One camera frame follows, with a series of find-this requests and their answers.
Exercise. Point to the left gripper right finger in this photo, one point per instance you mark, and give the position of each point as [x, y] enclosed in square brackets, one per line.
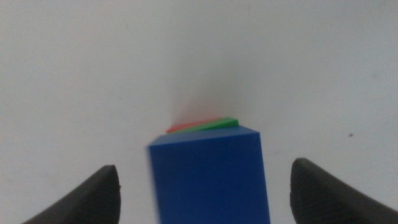
[320, 197]

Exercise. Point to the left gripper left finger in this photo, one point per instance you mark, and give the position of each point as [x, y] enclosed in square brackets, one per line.
[93, 199]

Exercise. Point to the blue cube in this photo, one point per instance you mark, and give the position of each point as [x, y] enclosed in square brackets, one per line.
[208, 180]

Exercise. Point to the red cube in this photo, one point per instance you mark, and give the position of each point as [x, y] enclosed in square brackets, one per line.
[183, 127]

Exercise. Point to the green cube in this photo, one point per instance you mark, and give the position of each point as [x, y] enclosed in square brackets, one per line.
[219, 124]

